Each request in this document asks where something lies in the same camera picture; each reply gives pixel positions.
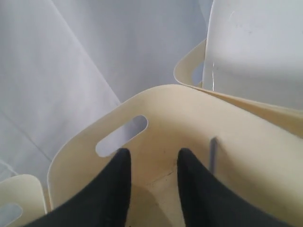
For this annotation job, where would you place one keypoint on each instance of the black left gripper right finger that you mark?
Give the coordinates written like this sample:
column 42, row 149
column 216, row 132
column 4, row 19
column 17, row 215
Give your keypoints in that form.
column 208, row 201

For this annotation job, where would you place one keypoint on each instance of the cream bin square mark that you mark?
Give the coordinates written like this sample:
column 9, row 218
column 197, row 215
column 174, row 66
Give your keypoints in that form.
column 183, row 75

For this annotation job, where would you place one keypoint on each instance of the white square plate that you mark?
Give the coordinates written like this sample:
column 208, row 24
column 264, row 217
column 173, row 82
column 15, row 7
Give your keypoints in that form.
column 254, row 50

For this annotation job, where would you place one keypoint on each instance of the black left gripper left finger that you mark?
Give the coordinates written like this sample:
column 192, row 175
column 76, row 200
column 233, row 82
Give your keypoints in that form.
column 104, row 202

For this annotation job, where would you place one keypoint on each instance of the cream bin circle mark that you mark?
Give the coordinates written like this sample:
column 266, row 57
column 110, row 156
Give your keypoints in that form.
column 27, row 192

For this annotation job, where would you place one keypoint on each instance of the cream bin triangle mark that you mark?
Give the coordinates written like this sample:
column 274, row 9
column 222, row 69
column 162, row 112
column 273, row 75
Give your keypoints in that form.
column 178, row 117

